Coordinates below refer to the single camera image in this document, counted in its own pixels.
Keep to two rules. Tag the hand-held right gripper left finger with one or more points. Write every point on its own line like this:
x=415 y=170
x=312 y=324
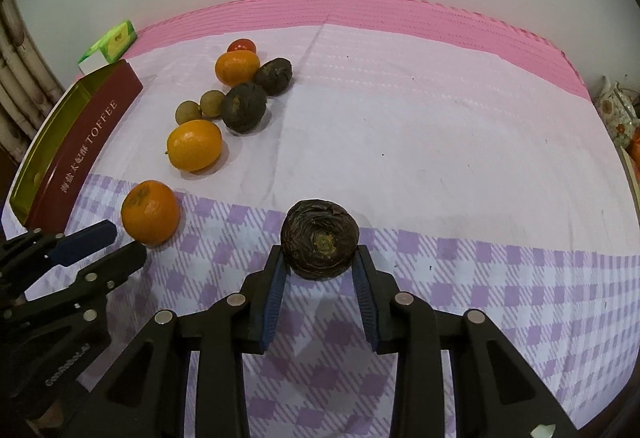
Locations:
x=272 y=298

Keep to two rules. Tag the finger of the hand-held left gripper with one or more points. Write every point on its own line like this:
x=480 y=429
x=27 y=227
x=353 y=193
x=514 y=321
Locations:
x=85 y=239
x=117 y=263

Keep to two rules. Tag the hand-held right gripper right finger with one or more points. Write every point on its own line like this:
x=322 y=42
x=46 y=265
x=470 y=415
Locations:
x=367 y=303

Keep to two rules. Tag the round orange mandarin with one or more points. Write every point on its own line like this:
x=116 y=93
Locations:
x=150 y=213
x=236 y=68

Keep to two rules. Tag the dark wrinkled passion fruit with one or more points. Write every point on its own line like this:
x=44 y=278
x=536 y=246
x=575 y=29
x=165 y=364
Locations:
x=320 y=230
x=244 y=107
x=274 y=76

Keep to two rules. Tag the red tin with gold interior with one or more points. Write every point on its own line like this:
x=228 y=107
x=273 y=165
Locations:
x=85 y=133

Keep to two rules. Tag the yellow-orange oval citrus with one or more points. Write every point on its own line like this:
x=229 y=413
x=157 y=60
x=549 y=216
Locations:
x=194 y=146

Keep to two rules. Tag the small brown longan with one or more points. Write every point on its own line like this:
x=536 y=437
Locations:
x=188 y=112
x=212 y=103

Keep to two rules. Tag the beige patterned curtain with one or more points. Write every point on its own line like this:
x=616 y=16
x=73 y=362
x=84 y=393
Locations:
x=20 y=68

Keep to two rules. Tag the green and white carton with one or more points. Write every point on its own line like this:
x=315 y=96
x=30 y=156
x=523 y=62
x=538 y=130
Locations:
x=110 y=43

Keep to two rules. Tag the small red tomato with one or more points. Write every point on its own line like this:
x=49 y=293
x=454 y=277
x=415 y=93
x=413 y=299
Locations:
x=242 y=45

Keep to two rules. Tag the floral bag at right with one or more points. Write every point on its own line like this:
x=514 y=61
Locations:
x=617 y=111

